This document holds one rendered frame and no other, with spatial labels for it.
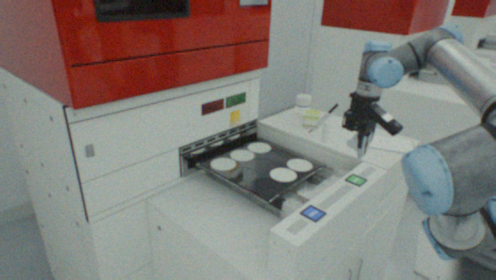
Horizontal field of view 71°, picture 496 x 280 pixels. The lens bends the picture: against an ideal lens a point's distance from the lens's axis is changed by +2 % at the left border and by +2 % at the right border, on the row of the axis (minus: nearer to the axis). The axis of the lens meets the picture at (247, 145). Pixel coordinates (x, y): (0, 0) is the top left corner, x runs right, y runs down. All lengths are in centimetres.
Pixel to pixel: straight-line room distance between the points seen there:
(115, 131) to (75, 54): 28
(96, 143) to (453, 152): 93
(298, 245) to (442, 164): 42
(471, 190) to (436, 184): 5
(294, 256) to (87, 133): 69
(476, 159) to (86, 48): 89
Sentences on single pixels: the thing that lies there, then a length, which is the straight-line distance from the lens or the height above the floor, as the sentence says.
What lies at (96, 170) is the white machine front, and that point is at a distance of 117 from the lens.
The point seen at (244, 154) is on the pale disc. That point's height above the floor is 90.
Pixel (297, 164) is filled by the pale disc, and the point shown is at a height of 90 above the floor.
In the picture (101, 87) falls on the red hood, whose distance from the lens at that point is 104.
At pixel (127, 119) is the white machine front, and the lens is 116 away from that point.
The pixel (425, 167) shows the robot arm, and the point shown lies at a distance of 63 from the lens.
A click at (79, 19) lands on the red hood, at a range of 100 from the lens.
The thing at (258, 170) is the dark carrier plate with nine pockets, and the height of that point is 90.
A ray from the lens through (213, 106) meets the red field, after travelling 137.
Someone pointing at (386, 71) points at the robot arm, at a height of 136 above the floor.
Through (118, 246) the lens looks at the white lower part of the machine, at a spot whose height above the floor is 68.
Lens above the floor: 155
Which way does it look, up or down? 26 degrees down
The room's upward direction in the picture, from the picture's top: 2 degrees clockwise
